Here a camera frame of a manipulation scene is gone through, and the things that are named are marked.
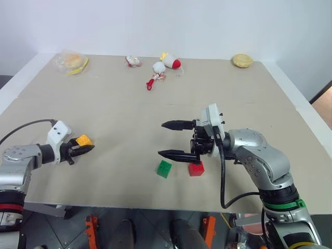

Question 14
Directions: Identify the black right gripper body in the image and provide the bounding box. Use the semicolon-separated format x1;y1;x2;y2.
190;119;217;156

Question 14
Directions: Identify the small red white packet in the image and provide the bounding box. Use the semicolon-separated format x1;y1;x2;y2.
124;54;143;68

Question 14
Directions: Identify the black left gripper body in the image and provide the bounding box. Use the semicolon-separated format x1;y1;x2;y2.
59;141;76;165

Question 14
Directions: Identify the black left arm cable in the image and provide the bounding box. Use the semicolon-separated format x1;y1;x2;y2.
0;119;57;145

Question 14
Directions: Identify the white plush keychain red clasp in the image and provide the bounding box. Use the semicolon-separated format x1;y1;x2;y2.
145;61;167;92

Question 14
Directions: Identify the grey metal table bracket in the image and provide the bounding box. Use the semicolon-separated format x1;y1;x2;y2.
23;202;74;220

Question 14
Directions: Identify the white red plush toy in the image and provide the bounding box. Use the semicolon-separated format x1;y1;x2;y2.
159;52;185;78

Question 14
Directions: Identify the round yellow bun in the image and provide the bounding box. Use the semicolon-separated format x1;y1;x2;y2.
231;53;254;69

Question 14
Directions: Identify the pink red object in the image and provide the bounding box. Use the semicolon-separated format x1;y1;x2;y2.
243;224;263;236

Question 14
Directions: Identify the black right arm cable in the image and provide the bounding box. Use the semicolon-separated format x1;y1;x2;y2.
213;126;260;210

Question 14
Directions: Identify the dark rounded shape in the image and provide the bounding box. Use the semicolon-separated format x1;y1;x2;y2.
169;218;210;249

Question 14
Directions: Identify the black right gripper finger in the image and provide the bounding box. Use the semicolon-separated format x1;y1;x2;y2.
158;149;201;165
161;119;196;132

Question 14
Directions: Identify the green toy cube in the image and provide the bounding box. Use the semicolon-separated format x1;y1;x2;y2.
155;159;173;179

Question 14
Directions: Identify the red toy cube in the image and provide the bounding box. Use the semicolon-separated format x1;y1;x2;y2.
188;160;205;177

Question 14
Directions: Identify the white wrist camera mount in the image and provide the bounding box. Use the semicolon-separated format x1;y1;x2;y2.
200;103;226;158
46;120;73;165

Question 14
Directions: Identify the orange clamp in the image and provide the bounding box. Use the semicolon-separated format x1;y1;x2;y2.
84;214;100;249
202;215;217;245

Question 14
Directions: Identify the bun in clear plastic bag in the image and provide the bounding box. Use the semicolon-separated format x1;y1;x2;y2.
52;50;90;76

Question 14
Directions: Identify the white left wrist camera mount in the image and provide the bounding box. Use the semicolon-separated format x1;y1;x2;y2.
46;120;73;165

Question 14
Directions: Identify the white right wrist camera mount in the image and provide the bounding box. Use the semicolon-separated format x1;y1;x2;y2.
200;103;226;158

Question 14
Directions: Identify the brown wooden board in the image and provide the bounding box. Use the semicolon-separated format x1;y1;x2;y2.
309;79;332;130

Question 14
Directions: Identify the yellow toy cube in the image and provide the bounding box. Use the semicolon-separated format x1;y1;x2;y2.
75;134;93;147

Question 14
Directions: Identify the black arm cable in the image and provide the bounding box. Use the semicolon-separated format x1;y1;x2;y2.
213;126;260;210
0;119;57;145

